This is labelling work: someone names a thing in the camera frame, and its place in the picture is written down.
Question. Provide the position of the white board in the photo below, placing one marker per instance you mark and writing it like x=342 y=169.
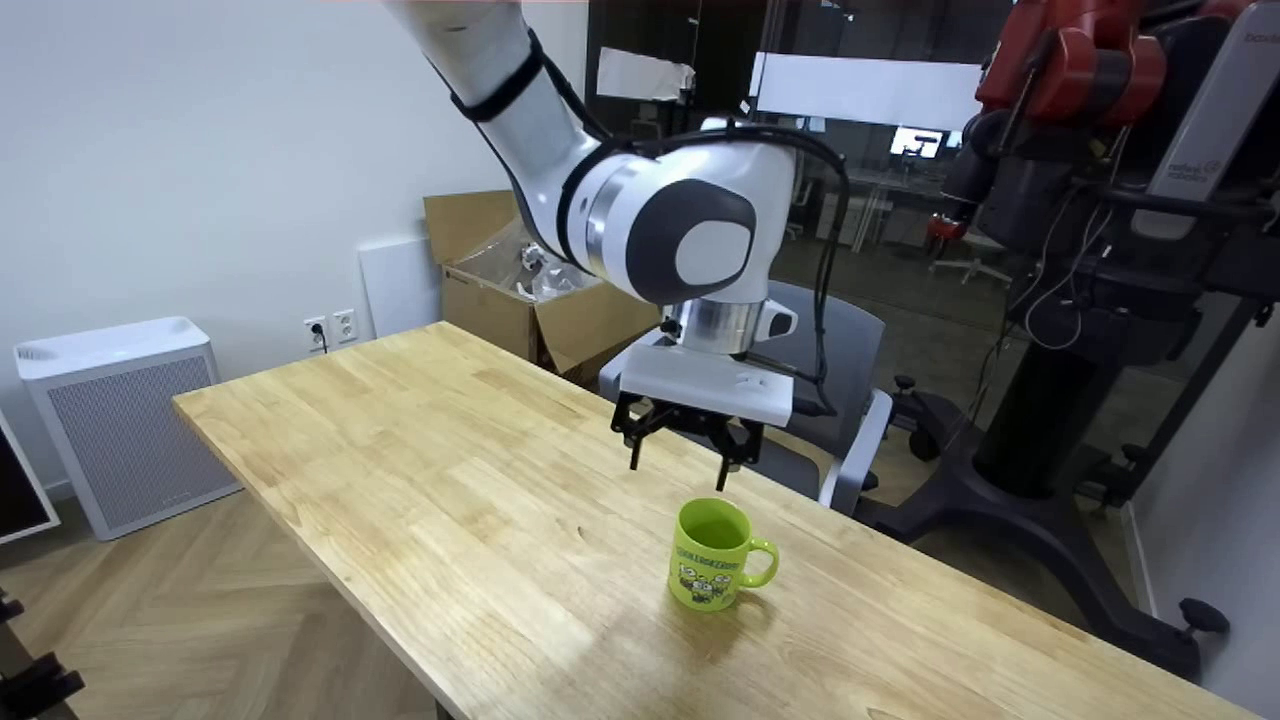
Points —
x=866 y=94

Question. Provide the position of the black clamp object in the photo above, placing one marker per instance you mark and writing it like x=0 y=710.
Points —
x=34 y=684

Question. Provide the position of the white swivel chair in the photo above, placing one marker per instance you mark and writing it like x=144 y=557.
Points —
x=970 y=253

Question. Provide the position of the black framed monitor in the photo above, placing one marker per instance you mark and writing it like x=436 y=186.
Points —
x=16 y=485

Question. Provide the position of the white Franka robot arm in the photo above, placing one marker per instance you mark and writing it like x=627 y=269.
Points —
x=535 y=120

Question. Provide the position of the white wall panel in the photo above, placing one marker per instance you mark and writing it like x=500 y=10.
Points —
x=397 y=287

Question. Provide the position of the open cardboard box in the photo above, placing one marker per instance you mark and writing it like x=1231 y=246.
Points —
x=482 y=300

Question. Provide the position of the small lit computer screen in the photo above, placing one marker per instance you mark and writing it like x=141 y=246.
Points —
x=918 y=142

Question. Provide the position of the grey chair with white arms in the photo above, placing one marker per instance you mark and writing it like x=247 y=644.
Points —
x=854 y=362

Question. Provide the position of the white wall outlet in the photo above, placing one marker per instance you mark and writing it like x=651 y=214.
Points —
x=317 y=335
x=347 y=327

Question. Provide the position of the red and black Baxter robot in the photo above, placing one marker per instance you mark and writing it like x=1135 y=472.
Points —
x=1065 y=67

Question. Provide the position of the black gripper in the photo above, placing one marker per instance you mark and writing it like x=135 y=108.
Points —
x=686 y=422

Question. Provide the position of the white air purifier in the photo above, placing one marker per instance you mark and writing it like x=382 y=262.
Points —
x=125 y=427

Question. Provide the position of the yellow green mug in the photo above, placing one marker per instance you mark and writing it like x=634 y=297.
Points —
x=707 y=563

